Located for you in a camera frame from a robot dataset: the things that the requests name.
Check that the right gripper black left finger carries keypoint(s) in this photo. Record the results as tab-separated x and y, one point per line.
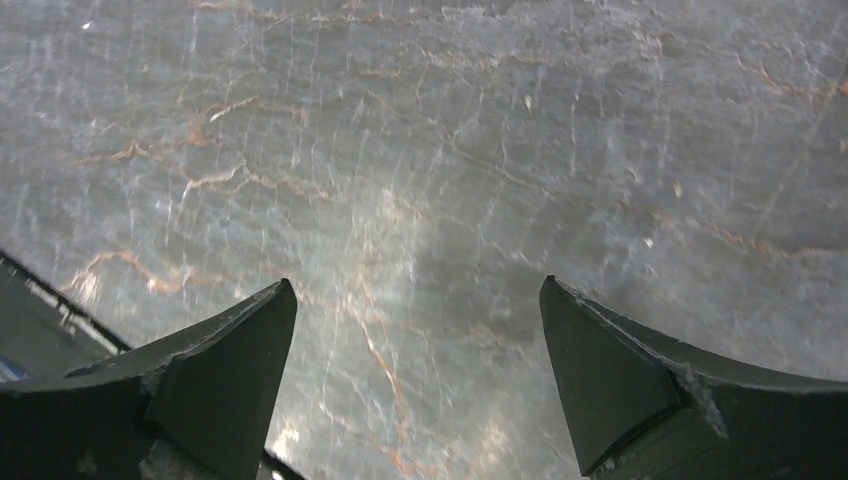
196	404

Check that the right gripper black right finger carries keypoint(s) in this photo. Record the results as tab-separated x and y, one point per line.
640	404

